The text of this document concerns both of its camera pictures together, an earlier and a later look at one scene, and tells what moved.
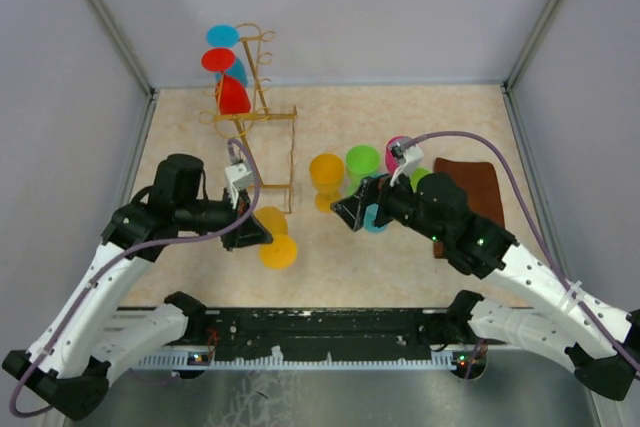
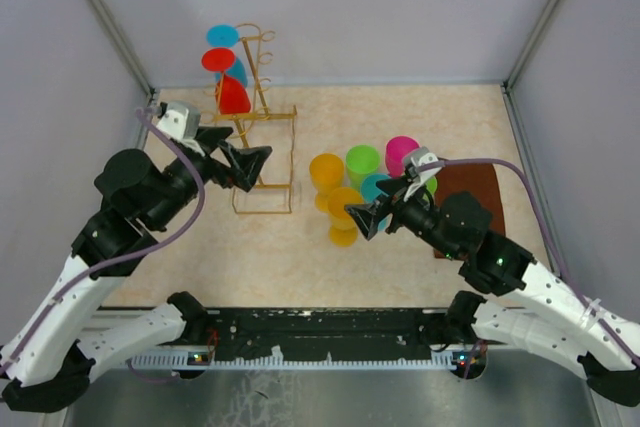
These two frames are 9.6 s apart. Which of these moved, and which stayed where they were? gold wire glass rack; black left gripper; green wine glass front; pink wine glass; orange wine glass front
Moved: black left gripper
Stayed: green wine glass front; gold wire glass rack; orange wine glass front; pink wine glass
